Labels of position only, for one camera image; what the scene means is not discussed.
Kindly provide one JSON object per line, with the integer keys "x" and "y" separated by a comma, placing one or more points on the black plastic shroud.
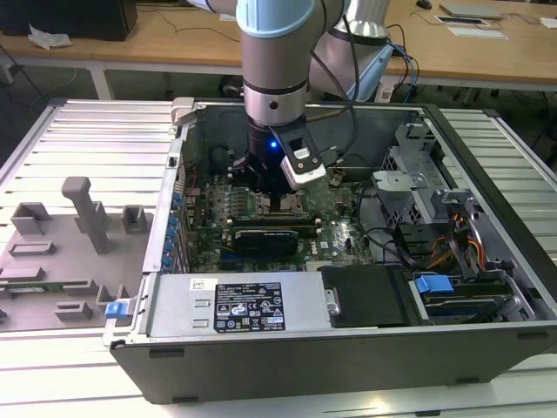
{"x": 370, "y": 296}

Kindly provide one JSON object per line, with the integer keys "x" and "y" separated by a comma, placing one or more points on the wrist camera with black bracket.
{"x": 300, "y": 170}

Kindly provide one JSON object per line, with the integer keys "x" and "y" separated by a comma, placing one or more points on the white paper sheet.
{"x": 478, "y": 32}
{"x": 228, "y": 18}

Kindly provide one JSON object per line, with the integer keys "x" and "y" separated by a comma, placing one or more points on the black graphics card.
{"x": 265, "y": 244}

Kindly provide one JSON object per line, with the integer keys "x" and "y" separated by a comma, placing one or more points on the hard disk drive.
{"x": 461, "y": 307}

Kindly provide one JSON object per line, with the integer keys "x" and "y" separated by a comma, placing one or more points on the blue plastic latch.
{"x": 116, "y": 311}

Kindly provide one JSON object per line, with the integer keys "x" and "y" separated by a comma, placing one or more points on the silver power supply with label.
{"x": 174, "y": 305}

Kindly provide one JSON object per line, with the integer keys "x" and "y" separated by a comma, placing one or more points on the black RAM slot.
{"x": 274, "y": 228}
{"x": 274, "y": 223}
{"x": 274, "y": 220}

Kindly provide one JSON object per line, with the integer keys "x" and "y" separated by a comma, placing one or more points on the blue slot clip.
{"x": 174, "y": 223}
{"x": 172, "y": 235}
{"x": 177, "y": 199}
{"x": 169, "y": 249}
{"x": 167, "y": 261}

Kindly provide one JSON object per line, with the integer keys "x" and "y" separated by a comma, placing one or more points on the grey parts rack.
{"x": 56, "y": 261}

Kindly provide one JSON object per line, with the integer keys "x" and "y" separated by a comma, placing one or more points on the blue disk carrier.
{"x": 433, "y": 287}

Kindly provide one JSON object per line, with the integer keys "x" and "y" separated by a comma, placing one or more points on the black cylindrical part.
{"x": 219, "y": 160}

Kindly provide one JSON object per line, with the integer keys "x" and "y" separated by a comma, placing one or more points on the CPU socket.
{"x": 283, "y": 215}

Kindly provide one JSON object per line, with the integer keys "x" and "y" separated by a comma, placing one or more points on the silver CPU green edge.
{"x": 290, "y": 204}

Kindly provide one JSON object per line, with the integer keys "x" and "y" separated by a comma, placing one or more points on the silver metal drive cage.
{"x": 393, "y": 183}

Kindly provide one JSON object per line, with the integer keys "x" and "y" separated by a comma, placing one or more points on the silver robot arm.
{"x": 274, "y": 56}

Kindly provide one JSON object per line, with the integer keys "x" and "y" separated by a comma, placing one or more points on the black computer mouse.
{"x": 424, "y": 3}

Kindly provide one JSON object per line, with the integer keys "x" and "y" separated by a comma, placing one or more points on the wooden desk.
{"x": 478, "y": 56}
{"x": 152, "y": 48}

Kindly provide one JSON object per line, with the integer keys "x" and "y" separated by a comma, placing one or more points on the black grey PC case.
{"x": 304, "y": 370}

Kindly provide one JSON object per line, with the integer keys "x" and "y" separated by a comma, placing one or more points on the green motherboard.
{"x": 204, "y": 204}

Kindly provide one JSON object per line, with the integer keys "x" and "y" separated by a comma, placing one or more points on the black computer box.
{"x": 65, "y": 19}

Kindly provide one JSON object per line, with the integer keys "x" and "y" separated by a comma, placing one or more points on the green RAM stick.
{"x": 52, "y": 287}

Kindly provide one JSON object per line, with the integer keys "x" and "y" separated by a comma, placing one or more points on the silver laptop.
{"x": 474, "y": 11}

